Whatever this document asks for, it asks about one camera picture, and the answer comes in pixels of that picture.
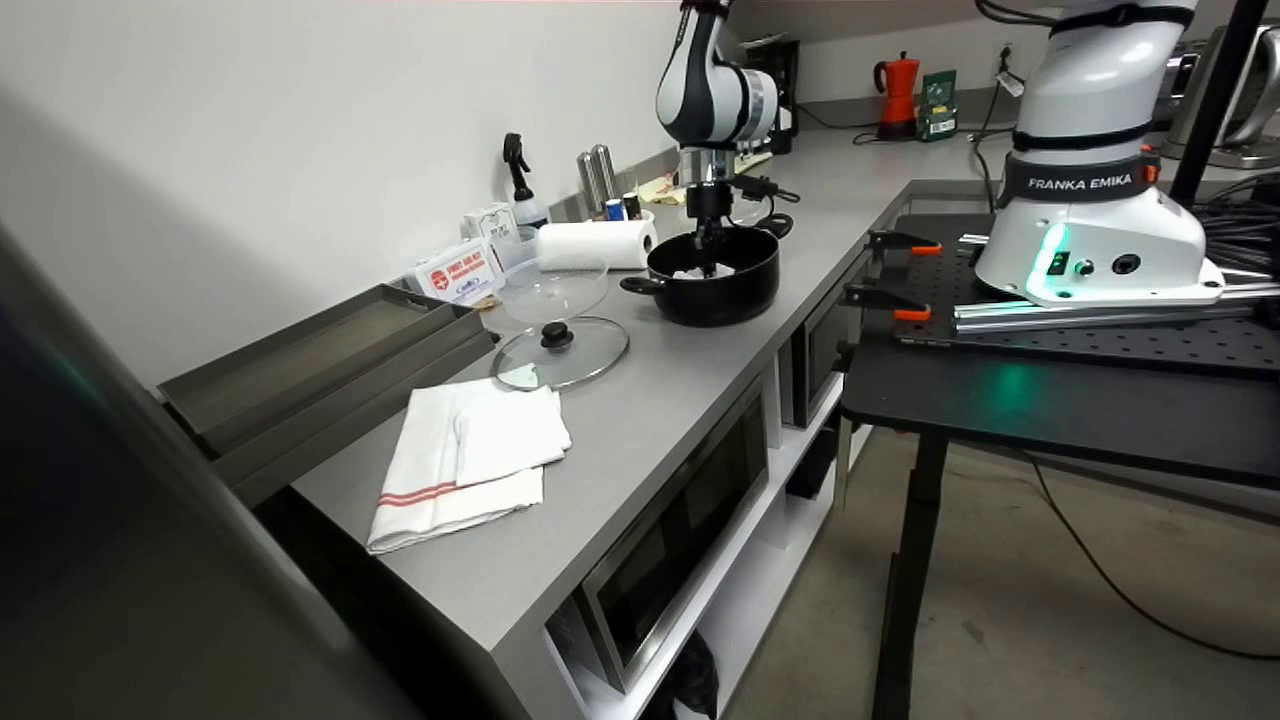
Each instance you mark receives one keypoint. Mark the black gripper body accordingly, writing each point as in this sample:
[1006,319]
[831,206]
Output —
[709,210]

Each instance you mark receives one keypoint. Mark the spray bottle with black nozzle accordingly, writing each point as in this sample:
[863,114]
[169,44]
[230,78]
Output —
[525,200]

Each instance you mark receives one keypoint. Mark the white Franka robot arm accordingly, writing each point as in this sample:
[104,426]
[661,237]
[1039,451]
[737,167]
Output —
[713,93]

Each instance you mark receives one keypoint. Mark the red moka pot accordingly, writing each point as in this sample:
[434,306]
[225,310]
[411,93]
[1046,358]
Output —
[896,93]

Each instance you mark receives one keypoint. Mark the black clamp with orange tip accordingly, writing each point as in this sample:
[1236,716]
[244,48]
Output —
[888,306]
[906,244]

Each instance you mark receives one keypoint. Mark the small blue can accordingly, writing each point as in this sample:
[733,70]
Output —
[614,210]

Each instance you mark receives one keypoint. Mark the dark blurred foreground panel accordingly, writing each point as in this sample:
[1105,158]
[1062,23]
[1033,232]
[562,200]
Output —
[104,563]

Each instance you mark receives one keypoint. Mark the white card with red print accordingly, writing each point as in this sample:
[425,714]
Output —
[460,273]

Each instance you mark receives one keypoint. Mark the white towel with red stripes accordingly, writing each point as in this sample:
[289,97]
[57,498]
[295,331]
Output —
[460,462]

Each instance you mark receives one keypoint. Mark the black cooking pot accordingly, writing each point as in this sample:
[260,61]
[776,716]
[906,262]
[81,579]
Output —
[720,303]

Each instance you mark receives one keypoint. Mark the white paper towel roll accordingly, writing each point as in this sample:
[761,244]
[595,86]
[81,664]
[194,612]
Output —
[584,244]

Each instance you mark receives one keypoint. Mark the clear plastic holder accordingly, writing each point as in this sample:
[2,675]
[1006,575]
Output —
[493,232]

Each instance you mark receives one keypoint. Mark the aluminium mounting rail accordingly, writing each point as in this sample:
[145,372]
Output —
[1105,310]

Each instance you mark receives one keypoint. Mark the black slanted pole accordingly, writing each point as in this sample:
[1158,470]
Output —
[1220,93]

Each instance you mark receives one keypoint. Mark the black built-in appliance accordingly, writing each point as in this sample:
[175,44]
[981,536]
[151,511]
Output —
[819,354]

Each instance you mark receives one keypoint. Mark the green box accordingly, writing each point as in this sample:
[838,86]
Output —
[938,107]

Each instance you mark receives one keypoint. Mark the steel shaker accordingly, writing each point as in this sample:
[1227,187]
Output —
[584,187]
[606,175]

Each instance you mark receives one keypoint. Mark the black microwave oven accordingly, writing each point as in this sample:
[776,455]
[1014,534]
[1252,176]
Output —
[680,534]

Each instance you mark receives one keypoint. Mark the black coffee machine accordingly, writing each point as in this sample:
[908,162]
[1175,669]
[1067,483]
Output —
[784,82]

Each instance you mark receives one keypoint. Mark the stainless steel counter unit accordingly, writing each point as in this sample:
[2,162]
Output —
[667,401]

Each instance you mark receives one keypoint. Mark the glass pot lid black knob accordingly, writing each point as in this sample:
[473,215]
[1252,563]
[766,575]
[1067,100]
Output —
[562,351]

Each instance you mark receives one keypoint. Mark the black bag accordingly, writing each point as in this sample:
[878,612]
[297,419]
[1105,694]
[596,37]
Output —
[694,683]

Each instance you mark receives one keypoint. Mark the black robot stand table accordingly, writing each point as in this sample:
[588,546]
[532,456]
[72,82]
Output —
[1043,401]

